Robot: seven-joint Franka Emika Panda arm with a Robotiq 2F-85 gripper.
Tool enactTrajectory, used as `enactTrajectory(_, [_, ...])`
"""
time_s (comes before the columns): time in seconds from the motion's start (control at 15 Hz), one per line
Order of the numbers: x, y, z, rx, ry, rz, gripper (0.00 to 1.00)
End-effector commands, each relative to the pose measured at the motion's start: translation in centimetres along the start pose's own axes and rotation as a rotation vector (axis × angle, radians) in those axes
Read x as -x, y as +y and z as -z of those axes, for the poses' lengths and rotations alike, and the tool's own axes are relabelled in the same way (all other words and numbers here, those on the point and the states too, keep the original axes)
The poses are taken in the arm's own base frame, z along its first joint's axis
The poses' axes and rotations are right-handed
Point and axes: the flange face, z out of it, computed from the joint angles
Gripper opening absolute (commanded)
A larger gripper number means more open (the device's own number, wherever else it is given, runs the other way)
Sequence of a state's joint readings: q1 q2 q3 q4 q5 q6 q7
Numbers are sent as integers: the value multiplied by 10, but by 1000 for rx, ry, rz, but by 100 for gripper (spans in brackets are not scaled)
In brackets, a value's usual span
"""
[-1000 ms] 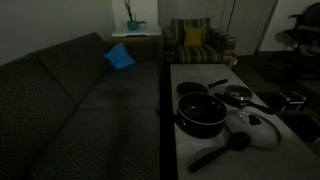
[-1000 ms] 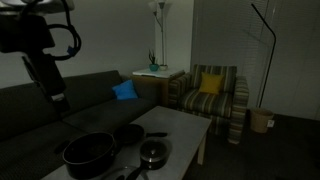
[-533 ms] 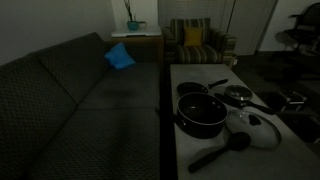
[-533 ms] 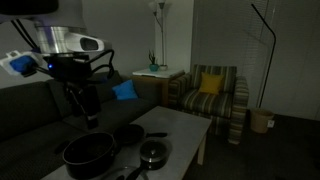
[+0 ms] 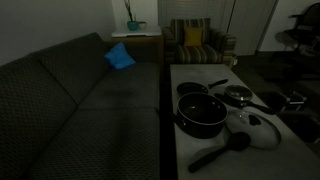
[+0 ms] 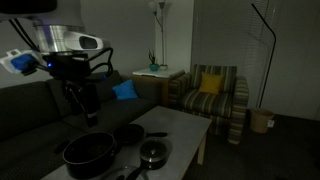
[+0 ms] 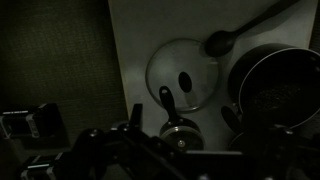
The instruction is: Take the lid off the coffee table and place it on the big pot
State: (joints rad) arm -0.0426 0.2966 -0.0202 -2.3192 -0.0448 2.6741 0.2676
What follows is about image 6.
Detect yellow throw pillow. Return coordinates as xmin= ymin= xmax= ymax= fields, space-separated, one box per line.
xmin=198 ymin=72 xmax=225 ymax=95

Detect big black pot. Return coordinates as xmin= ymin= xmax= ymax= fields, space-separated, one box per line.
xmin=62 ymin=131 xmax=118 ymax=180

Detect light grey coffee table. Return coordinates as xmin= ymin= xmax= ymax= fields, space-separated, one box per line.
xmin=41 ymin=105 xmax=213 ymax=180

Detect blue throw pillow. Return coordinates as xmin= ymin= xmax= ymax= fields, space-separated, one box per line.
xmin=111 ymin=79 xmax=139 ymax=101

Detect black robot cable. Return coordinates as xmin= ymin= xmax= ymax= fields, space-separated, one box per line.
xmin=87 ymin=47 xmax=115 ymax=81

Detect dark grey fabric sofa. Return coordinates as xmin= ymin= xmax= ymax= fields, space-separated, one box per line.
xmin=0 ymin=69 xmax=164 ymax=180

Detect beige waste bin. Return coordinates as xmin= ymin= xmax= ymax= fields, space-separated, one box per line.
xmin=249 ymin=108 xmax=276 ymax=135

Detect black arc floor lamp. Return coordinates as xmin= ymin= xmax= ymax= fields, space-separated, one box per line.
xmin=251 ymin=3 xmax=278 ymax=109

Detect teal pot with plant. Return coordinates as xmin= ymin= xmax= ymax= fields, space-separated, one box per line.
xmin=148 ymin=49 xmax=160 ymax=72

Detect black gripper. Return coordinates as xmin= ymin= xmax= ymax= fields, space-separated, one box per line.
xmin=46 ymin=53 xmax=102 ymax=128

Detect window blinds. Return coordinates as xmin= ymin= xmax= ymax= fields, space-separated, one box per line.
xmin=191 ymin=0 xmax=320 ymax=121

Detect wooden side table white top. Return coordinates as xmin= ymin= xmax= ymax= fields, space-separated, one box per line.
xmin=132 ymin=68 xmax=186 ymax=108

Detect small black saucepan with lid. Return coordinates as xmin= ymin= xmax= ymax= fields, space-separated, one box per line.
xmin=125 ymin=138 xmax=169 ymax=180

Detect black frying pan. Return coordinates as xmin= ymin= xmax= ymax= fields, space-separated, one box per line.
xmin=113 ymin=123 xmax=169 ymax=146

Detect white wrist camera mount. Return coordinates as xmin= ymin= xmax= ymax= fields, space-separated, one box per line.
xmin=0 ymin=48 xmax=45 ymax=76

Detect striped armchair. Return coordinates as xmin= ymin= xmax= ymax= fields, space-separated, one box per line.
xmin=167 ymin=64 xmax=250 ymax=145

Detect white floor lamp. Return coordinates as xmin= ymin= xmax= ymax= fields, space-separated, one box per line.
xmin=148 ymin=0 xmax=168 ymax=68

